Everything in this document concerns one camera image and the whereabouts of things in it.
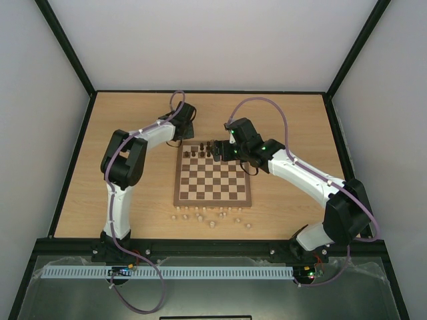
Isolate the left controller board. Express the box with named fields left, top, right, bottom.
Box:
left=107, top=264, right=138, bottom=277

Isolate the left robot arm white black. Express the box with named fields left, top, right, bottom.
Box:
left=96, top=101, right=197, bottom=263

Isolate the black frame rail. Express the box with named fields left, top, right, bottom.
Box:
left=33, top=238, right=388, bottom=264

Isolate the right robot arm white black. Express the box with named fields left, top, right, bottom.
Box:
left=211, top=118, right=378, bottom=261

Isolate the wooden chess board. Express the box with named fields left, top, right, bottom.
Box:
left=173, top=141, right=252, bottom=207

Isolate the white slotted cable duct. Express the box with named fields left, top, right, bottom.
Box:
left=41, top=265, right=294, bottom=280

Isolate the controller board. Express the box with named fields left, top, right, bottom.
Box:
left=107, top=264, right=138, bottom=277
left=294, top=263, right=325, bottom=279

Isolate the right controller board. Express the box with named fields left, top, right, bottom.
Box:
left=294, top=263, right=325, bottom=279

